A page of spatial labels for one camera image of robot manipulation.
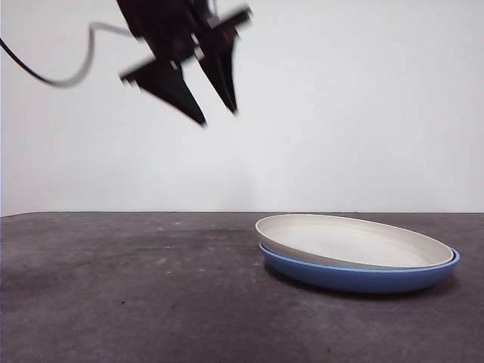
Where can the blue round plate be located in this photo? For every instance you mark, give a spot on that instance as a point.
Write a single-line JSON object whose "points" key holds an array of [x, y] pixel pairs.
{"points": [[359, 280]]}

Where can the white round plate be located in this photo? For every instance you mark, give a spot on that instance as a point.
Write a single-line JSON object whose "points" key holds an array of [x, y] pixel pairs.
{"points": [[340, 242]]}

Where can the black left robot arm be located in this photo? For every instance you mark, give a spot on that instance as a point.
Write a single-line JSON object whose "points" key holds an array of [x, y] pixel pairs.
{"points": [[162, 26]]}

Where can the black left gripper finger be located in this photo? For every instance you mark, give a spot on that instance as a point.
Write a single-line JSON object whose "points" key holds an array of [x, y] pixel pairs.
{"points": [[166, 83], [221, 56]]}

